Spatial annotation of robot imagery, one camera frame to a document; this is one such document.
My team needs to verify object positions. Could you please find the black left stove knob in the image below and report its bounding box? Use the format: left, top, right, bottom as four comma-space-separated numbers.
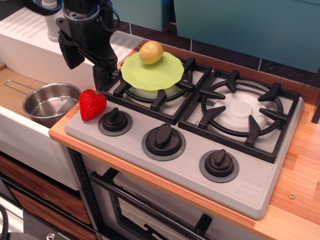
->
98, 107, 133, 137

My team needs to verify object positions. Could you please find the white toy sink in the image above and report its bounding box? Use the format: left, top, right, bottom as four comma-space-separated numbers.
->
0, 5, 145, 192

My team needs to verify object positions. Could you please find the black left burner grate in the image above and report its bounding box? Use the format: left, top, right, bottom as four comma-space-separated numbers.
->
101, 56, 212, 125

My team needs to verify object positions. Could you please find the toy oven door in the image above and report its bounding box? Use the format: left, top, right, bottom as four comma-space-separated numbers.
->
89, 168, 256, 240

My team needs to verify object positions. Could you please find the yellow toy potato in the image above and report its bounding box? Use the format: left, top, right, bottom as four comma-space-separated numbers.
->
138, 40, 164, 65

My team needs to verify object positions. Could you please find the upper wooden drawer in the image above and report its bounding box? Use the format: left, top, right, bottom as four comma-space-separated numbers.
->
0, 154, 87, 218

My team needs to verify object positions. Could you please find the grey toy stove top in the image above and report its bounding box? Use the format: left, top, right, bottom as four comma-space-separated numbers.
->
64, 47, 305, 220

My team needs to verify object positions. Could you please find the small steel pot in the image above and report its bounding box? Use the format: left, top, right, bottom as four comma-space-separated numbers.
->
4, 80, 81, 128

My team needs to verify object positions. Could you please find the black braided cable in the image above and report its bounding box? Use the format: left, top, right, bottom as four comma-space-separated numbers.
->
0, 203, 10, 240

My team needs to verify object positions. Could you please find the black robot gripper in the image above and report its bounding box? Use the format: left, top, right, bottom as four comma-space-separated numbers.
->
56, 11, 119, 91

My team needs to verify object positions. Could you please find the black right burner grate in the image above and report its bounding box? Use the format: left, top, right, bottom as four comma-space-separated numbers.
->
178, 69, 304, 164

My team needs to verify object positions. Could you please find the black middle stove knob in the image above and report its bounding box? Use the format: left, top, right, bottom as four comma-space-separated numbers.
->
141, 123, 186, 162

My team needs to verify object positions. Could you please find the black oven door handle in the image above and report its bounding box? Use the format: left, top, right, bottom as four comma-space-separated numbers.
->
89, 172, 212, 240

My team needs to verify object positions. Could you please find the black burner grate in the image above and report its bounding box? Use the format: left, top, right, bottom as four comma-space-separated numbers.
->
178, 69, 304, 164
101, 56, 212, 125

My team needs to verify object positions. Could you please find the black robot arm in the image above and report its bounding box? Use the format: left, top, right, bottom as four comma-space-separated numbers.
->
22, 0, 120, 92

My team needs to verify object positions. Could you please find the black stove knob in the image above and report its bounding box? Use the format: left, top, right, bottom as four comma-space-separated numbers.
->
98, 107, 133, 137
141, 123, 186, 162
199, 149, 240, 184

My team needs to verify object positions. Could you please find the grey toy faucet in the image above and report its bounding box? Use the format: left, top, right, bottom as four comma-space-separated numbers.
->
41, 0, 63, 43

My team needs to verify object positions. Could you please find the wooden drawer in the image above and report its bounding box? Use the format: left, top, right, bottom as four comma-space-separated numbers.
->
0, 154, 87, 218
9, 186, 98, 240

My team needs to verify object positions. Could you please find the black right stove knob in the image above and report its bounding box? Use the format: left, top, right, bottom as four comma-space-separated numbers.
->
199, 149, 240, 184

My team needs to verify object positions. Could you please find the lower wooden drawer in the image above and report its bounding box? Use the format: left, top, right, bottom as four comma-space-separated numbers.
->
9, 186, 98, 240

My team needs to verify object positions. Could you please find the red toy strawberry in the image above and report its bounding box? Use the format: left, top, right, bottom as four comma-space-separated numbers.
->
78, 89, 107, 122

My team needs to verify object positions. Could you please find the light green plastic plate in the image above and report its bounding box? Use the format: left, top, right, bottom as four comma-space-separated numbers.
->
120, 51, 185, 91

